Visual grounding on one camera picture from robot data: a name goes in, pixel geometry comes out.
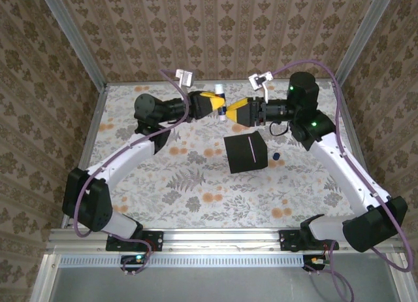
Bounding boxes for blue white glue stick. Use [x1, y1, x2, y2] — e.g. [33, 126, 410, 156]
[214, 83, 227, 122]

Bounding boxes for black box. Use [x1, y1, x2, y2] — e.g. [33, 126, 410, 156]
[223, 130, 269, 175]

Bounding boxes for floral tablecloth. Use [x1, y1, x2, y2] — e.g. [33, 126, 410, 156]
[72, 82, 376, 229]

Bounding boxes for grey metal panel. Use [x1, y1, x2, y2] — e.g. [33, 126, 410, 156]
[31, 253, 418, 302]

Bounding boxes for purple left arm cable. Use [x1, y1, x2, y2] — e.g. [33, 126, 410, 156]
[73, 68, 192, 277]

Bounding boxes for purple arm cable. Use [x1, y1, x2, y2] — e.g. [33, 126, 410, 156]
[73, 68, 192, 277]
[270, 59, 416, 300]

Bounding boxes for aluminium rear rail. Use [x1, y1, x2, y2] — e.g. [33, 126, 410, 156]
[104, 80, 337, 86]

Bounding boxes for thin black right gripper cable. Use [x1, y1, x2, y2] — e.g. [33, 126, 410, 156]
[269, 120, 291, 137]

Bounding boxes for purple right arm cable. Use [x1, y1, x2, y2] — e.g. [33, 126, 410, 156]
[270, 59, 416, 300]

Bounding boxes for aluminium side rail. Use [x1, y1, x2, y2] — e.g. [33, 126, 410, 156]
[61, 84, 109, 229]
[331, 81, 385, 227]

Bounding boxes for aluminium corner post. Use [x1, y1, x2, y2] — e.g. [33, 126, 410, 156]
[332, 0, 398, 87]
[36, 0, 109, 89]

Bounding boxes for aluminium mounting rail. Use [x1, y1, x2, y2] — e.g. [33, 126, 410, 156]
[45, 226, 404, 254]

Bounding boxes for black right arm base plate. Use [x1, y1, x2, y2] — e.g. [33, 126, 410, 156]
[278, 229, 340, 252]

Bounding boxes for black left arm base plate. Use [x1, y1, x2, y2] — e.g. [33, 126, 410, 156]
[104, 230, 164, 252]

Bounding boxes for slotted grey cable duct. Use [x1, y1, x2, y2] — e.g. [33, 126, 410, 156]
[58, 254, 304, 267]

